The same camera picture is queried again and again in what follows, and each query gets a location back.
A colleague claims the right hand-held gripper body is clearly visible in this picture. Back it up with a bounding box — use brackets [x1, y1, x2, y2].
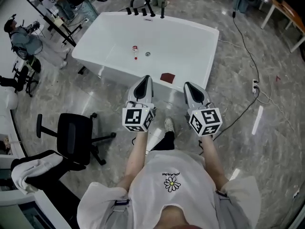
[186, 101, 223, 137]

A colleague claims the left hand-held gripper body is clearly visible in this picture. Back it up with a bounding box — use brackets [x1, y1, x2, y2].
[122, 100, 157, 133]

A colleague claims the person's left forearm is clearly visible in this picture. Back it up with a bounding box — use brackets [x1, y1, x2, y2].
[118, 129, 150, 190]

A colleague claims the person's right forearm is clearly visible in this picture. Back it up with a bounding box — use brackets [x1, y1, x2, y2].
[201, 135, 230, 190]

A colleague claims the white bathtub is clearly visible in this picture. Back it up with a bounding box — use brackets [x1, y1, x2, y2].
[71, 11, 220, 97]

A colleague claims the dark red cloth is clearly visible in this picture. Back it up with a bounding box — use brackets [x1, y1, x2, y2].
[160, 73, 176, 83]

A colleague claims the person's white shoe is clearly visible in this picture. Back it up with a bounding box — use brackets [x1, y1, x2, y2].
[164, 117, 175, 134]

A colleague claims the person's black trouser leg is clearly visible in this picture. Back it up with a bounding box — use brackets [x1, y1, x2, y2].
[152, 131, 176, 153]

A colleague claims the person's white flower-print shirt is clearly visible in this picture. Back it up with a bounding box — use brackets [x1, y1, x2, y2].
[76, 150, 262, 229]

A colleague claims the black office chair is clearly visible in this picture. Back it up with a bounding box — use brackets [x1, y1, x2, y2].
[36, 112, 117, 167]

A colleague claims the black arched faucet spout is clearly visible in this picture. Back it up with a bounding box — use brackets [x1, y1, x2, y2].
[130, 0, 156, 18]

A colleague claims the black chair under white garment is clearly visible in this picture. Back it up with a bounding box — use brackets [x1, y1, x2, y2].
[10, 149, 86, 195]

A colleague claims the black stool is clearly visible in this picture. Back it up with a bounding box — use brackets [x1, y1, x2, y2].
[0, 58, 41, 98]

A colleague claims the white garment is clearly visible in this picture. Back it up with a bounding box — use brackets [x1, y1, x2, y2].
[11, 152, 64, 195]

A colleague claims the orange top white leg table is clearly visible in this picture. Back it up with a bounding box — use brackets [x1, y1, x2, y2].
[260, 0, 305, 54]

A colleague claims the white curved counter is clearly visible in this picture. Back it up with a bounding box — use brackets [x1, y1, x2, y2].
[0, 108, 81, 229]

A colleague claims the white reflector panel on stand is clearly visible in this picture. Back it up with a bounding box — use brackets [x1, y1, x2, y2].
[18, 0, 83, 48]

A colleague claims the black floor cable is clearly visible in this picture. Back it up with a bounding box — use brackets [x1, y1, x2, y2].
[199, 10, 261, 156]

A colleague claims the white floor cable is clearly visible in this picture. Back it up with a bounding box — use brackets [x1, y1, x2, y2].
[256, 89, 299, 135]

